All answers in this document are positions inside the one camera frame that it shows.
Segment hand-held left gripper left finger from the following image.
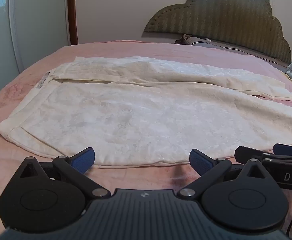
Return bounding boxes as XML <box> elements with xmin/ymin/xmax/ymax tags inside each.
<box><xmin>12</xmin><ymin>147</ymin><xmax>112</xmax><ymax>201</ymax></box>

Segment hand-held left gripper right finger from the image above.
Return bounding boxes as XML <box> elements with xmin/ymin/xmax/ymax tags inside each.
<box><xmin>177</xmin><ymin>149</ymin><xmax>280</xmax><ymax>201</ymax></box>

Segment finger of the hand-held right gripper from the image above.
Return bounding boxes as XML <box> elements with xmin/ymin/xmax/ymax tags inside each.
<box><xmin>234</xmin><ymin>145</ymin><xmax>274</xmax><ymax>165</ymax></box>
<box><xmin>272</xmin><ymin>143</ymin><xmax>292</xmax><ymax>157</ymax></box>

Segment cream white pants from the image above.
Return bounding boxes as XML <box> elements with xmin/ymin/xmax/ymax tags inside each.
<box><xmin>0</xmin><ymin>56</ymin><xmax>292</xmax><ymax>167</ymax></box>

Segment grey pillow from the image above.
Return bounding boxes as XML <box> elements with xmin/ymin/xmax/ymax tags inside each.
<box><xmin>190</xmin><ymin>36</ymin><xmax>290</xmax><ymax>68</ymax></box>

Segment pink bed blanket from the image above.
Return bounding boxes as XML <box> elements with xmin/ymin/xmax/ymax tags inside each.
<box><xmin>0</xmin><ymin>39</ymin><xmax>292</xmax><ymax>233</ymax></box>

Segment olive padded headboard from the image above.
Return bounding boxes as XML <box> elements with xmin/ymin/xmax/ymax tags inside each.
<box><xmin>143</xmin><ymin>0</ymin><xmax>292</xmax><ymax>64</ymax></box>

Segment pale green wardrobe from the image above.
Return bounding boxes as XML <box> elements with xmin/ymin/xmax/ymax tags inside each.
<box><xmin>0</xmin><ymin>0</ymin><xmax>71</xmax><ymax>107</ymax></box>

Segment brown wooden wardrobe frame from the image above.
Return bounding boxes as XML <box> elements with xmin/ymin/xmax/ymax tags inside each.
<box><xmin>64</xmin><ymin>0</ymin><xmax>79</xmax><ymax>46</ymax></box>

